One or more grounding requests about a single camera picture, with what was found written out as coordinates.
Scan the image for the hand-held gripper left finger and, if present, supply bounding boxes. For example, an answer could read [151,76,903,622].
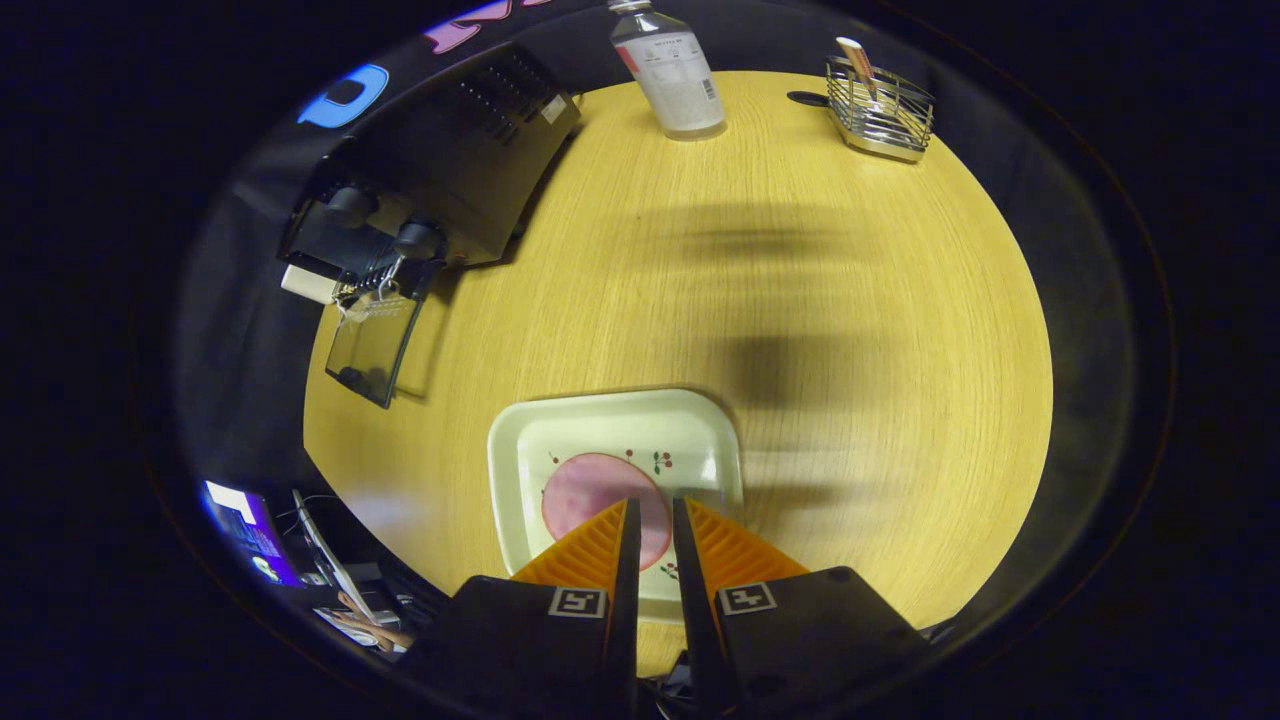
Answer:
[395,497,643,720]

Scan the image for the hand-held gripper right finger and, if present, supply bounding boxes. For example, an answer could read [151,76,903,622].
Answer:
[671,496,931,720]

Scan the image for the pink ham slice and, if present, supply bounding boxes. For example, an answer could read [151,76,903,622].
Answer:
[541,453,673,572]

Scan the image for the cream square tray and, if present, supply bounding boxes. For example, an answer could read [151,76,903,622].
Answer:
[487,388,745,626]

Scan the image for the black toaster oven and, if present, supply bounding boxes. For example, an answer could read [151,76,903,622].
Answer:
[278,40,583,409]

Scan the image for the white flat device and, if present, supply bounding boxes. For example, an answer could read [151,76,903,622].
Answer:
[292,490,381,626]

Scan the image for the lit computer screen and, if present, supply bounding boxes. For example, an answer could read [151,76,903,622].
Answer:
[203,480,301,588]

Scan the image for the clear plastic bottle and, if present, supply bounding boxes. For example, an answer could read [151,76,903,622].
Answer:
[608,0,728,141]

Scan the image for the metal wire basket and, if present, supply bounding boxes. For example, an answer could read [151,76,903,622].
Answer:
[825,55,937,164]

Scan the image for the wooden-handled utensil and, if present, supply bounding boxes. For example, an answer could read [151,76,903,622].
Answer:
[835,37,879,101]

